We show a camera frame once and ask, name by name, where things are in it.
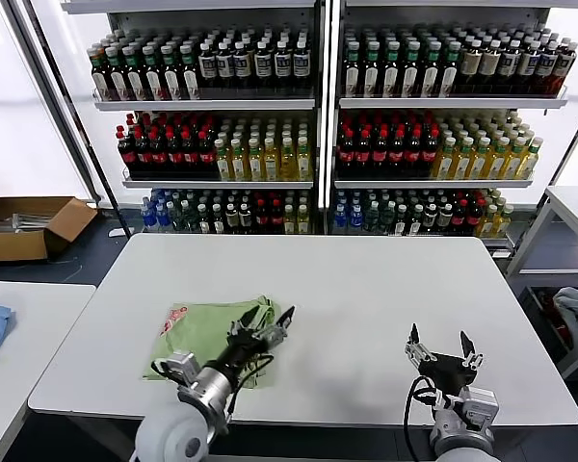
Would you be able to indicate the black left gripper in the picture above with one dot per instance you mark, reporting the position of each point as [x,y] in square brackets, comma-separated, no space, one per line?
[243,347]

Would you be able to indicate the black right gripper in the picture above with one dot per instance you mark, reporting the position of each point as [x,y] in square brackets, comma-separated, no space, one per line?
[448,370]

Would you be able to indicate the light green polo shirt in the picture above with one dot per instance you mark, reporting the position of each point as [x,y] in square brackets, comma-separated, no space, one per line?
[207,332]

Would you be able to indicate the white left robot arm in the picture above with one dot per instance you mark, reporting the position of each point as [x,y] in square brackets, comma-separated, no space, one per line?
[207,385]

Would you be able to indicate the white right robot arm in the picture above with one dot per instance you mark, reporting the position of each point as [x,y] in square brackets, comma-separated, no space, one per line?
[457,443]

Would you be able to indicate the red cap cola bottle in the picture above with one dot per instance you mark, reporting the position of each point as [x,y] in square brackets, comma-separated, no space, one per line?
[363,154]
[205,155]
[141,155]
[261,216]
[459,219]
[430,154]
[174,155]
[157,155]
[380,154]
[125,154]
[190,155]
[473,219]
[413,154]
[275,216]
[347,154]
[397,154]

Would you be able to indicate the dark red cloth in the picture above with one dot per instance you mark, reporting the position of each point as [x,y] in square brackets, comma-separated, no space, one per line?
[556,317]

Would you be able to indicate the blue water bottle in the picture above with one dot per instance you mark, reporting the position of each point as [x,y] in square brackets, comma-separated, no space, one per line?
[161,216]
[355,219]
[147,216]
[340,219]

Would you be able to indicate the white pole foot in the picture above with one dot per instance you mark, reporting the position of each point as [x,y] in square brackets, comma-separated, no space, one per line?
[116,232]

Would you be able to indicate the grey shelf unit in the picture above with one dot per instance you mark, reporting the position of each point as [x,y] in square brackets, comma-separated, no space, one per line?
[197,104]
[438,102]

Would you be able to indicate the clear plastic packets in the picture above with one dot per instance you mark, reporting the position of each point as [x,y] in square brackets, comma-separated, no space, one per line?
[29,222]

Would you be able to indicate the open cardboard box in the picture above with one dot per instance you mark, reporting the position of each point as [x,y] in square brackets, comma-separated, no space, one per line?
[14,246]

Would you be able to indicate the dark bottle green neck label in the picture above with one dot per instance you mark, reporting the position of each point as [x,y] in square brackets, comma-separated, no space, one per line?
[412,74]
[352,74]
[172,79]
[101,77]
[118,79]
[391,74]
[450,74]
[372,74]
[191,79]
[431,74]
[136,79]
[154,79]

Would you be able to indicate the dark bottle white blue label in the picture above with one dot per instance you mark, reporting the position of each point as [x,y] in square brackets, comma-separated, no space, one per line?
[528,62]
[302,65]
[225,65]
[547,62]
[241,65]
[263,65]
[509,62]
[282,65]
[207,65]
[566,62]

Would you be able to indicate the dark bottle beige label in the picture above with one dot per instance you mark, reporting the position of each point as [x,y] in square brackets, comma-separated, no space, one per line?
[490,62]
[471,62]

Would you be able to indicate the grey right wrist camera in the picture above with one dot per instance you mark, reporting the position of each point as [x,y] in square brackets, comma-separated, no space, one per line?
[481,409]

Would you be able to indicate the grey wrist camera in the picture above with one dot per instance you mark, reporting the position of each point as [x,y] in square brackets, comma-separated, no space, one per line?
[183,366]
[481,409]

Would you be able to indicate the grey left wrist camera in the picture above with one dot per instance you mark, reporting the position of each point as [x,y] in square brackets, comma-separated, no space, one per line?
[183,366]

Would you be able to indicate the white frame side table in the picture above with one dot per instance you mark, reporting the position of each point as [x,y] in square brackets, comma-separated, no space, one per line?
[573,202]

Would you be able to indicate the thin dark frame pole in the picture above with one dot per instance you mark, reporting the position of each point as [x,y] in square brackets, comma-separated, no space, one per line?
[567,150]

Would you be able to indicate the black slanted frame pole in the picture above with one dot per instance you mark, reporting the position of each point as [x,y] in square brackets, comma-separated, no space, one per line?
[68,98]

